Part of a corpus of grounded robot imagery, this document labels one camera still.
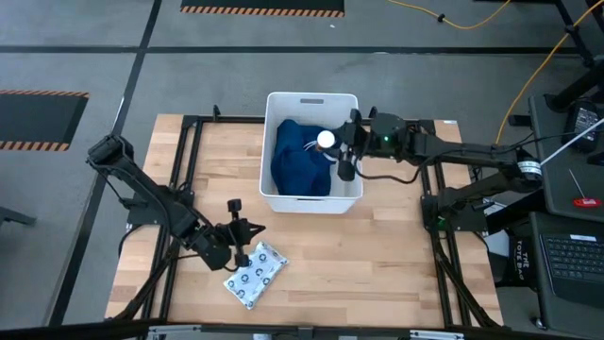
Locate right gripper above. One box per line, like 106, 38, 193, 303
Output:
325, 109, 375, 183

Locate black hazard-striped floor mat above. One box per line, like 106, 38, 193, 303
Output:
179, 0, 345, 19
0, 89, 90, 152

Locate black tote bag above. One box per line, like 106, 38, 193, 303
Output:
495, 230, 539, 288

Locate white cable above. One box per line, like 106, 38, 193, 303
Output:
539, 116, 604, 167

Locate dark blue garment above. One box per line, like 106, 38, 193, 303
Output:
269, 118, 339, 197

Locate black rig rail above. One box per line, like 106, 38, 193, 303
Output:
0, 319, 509, 340

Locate black laptop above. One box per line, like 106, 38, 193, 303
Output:
539, 232, 604, 309

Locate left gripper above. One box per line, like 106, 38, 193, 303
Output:
217, 198, 266, 268

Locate black stand legs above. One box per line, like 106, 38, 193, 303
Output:
545, 0, 604, 113

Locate black aluminium table frame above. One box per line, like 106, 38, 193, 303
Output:
106, 104, 506, 332

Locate yellow floor cable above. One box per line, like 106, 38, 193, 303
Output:
386, 0, 513, 31

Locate grey metal foot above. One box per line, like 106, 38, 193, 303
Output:
0, 206, 38, 228

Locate red-handled thin tool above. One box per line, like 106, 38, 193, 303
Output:
567, 168, 604, 210

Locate white perforated plastic basket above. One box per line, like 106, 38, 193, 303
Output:
259, 91, 364, 214

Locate white sheet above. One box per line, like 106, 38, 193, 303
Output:
483, 229, 512, 260

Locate yellow cable with plug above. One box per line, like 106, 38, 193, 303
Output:
493, 0, 604, 145

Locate silver metal bracket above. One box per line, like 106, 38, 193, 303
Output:
147, 324, 203, 340
409, 329, 466, 340

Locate black power adapter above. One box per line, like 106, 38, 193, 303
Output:
564, 100, 604, 155

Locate silver printed foil pouch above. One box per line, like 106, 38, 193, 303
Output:
223, 241, 289, 311

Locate small white round cap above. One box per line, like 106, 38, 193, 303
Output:
314, 129, 337, 155

